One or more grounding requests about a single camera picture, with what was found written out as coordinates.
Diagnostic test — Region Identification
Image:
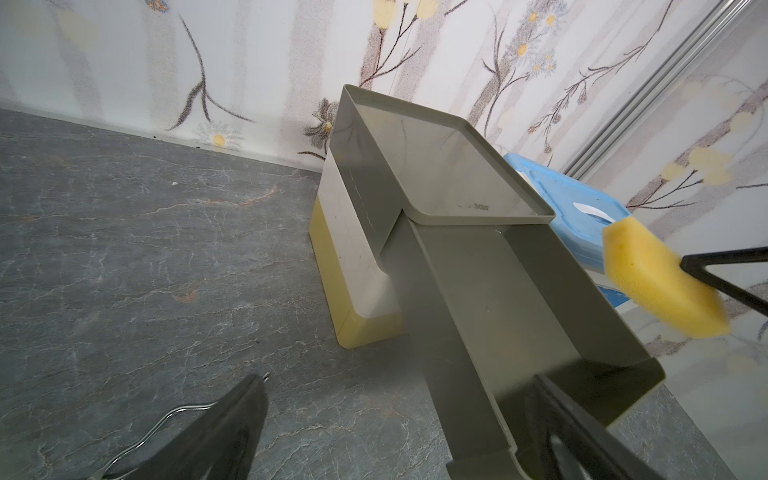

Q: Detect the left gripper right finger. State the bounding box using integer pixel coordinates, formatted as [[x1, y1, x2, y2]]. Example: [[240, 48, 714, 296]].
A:
[[527, 375, 661, 479]]

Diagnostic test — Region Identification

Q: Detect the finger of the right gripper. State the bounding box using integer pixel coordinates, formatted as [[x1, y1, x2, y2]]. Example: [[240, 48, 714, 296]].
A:
[[679, 245, 768, 318]]

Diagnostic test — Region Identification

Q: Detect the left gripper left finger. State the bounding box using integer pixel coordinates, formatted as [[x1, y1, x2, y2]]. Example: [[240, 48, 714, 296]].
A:
[[101, 374, 269, 480]]

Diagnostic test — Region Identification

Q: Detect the yellow sponge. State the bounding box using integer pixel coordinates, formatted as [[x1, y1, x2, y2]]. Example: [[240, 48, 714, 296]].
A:
[[602, 216, 730, 339]]

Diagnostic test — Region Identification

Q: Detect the olive top drawer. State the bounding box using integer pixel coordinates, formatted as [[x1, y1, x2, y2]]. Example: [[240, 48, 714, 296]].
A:
[[381, 217, 665, 479]]

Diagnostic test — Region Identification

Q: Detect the blue lidded storage box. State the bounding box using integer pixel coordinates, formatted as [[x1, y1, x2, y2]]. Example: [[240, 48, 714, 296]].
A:
[[504, 153, 631, 307]]

